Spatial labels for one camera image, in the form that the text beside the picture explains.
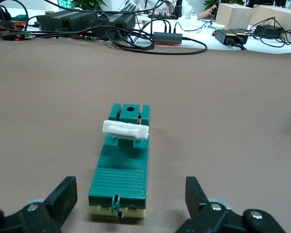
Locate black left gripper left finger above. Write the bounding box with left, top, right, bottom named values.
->
left=4, top=176, right=78, bottom=233

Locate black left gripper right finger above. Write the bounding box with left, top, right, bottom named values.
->
left=176, top=176, right=287, bottom=233

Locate green load switch white handle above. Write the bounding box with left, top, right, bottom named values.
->
left=88, top=103, right=151, bottom=221

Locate brown paper table cover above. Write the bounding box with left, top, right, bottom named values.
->
left=0, top=38, right=291, bottom=233

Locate orange flat plate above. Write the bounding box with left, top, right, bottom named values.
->
left=154, top=41, right=181, bottom=47

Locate green board red light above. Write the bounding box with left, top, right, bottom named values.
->
left=0, top=33, right=36, bottom=41

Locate black power brick yellow label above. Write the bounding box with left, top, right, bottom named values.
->
left=215, top=28, right=249, bottom=46

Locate white table cover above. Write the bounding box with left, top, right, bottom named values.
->
left=126, top=14, right=291, bottom=53

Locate black ribbed electronics box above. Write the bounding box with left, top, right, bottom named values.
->
left=97, top=13, right=136, bottom=32
left=37, top=11, right=98, bottom=33

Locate orange black tool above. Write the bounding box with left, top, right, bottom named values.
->
left=0, top=17, right=29, bottom=31

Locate black power adapter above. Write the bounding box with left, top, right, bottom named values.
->
left=254, top=24, right=284, bottom=37

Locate plain beige box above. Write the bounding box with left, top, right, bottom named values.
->
left=249, top=4, right=291, bottom=41
left=215, top=2, right=255, bottom=30

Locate green leafy plant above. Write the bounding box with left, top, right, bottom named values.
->
left=203, top=0, right=220, bottom=8
left=72, top=0, right=109, bottom=10

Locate black cable loop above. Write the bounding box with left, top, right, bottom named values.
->
left=106, top=18, right=208, bottom=55

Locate black cable hub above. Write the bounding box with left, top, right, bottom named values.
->
left=152, top=31, right=184, bottom=45

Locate circuit board with wires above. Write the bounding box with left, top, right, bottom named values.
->
left=147, top=11, right=179, bottom=20

